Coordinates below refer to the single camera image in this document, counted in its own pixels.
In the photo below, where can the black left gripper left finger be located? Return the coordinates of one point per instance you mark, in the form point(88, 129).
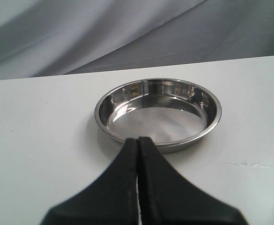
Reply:
point(110, 200)

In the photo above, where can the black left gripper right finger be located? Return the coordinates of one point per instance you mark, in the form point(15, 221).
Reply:
point(167, 198)

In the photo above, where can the round stainless steel dish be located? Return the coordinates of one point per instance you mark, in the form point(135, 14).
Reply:
point(174, 113)

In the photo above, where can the grey fabric backdrop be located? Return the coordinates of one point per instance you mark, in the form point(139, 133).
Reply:
point(58, 37)

